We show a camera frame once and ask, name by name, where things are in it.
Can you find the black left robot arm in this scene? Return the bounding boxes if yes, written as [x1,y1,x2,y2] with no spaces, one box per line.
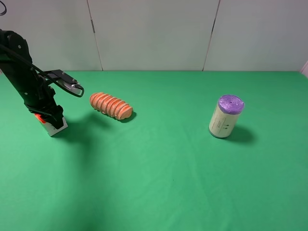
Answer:
[0,30,64,129]

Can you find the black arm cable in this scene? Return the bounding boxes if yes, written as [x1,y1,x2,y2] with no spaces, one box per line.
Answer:
[0,43,85,98]

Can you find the stickerless magic cube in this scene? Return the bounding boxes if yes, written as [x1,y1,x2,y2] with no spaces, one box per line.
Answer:
[35,114,68,137]

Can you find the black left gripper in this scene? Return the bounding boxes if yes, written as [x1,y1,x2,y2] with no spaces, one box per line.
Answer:
[23,83,64,128]

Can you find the sliced orange bread loaf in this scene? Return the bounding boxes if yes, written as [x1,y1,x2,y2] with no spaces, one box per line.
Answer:
[90,92,133,120]

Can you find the purple garbage bag roll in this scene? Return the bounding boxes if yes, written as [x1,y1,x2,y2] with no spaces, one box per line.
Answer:
[208,95,244,139]

